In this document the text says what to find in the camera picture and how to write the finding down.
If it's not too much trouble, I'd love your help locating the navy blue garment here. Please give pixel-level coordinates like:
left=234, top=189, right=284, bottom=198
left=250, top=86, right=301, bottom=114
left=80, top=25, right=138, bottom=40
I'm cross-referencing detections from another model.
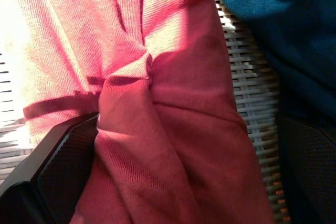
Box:
left=207, top=0, right=336, bottom=135

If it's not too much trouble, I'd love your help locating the coral red garment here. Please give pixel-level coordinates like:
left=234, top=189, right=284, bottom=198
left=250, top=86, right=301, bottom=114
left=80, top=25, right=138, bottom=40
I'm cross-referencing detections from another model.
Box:
left=23, top=0, right=276, bottom=224

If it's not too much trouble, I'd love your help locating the pale woven laundry basket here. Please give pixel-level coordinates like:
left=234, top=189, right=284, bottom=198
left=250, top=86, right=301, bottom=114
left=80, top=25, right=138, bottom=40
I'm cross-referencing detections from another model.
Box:
left=0, top=0, right=292, bottom=224

